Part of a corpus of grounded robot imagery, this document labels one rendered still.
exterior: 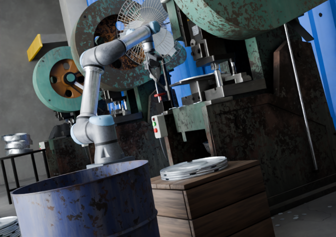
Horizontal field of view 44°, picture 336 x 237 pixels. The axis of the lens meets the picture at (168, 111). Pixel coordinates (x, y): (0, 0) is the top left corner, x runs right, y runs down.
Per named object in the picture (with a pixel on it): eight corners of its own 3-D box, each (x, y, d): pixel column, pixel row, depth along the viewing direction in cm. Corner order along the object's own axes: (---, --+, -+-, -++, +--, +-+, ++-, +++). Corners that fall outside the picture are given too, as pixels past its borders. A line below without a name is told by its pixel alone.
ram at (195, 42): (202, 57, 231) (191, 5, 231) (189, 63, 244) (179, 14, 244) (227, 53, 239) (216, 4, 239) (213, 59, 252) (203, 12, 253)
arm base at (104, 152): (104, 163, 195) (99, 143, 195) (89, 164, 207) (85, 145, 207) (130, 156, 204) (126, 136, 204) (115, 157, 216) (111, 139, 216)
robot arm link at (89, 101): (84, 139, 204) (96, 40, 221) (66, 143, 213) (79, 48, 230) (103, 144, 212) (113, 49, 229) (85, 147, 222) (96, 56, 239)
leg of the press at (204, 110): (236, 231, 198) (197, 48, 200) (222, 227, 208) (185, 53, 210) (359, 182, 241) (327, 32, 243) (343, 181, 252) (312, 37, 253)
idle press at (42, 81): (58, 193, 483) (29, 48, 486) (39, 189, 568) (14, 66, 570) (168, 162, 562) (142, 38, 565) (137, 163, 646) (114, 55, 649)
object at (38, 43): (40, 46, 729) (37, 31, 729) (29, 61, 839) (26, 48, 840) (89, 41, 772) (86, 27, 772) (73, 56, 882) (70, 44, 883)
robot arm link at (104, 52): (105, 43, 210) (156, 15, 246) (92, 49, 217) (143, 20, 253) (116, 63, 213) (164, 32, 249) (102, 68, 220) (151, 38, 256)
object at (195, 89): (185, 104, 223) (180, 80, 223) (173, 107, 235) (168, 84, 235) (222, 97, 234) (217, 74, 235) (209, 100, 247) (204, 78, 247)
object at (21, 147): (20, 205, 443) (5, 133, 445) (6, 204, 478) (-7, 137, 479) (55, 195, 469) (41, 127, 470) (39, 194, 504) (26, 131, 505)
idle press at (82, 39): (108, 206, 334) (64, -4, 337) (80, 196, 422) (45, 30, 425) (257, 162, 401) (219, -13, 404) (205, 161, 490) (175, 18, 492)
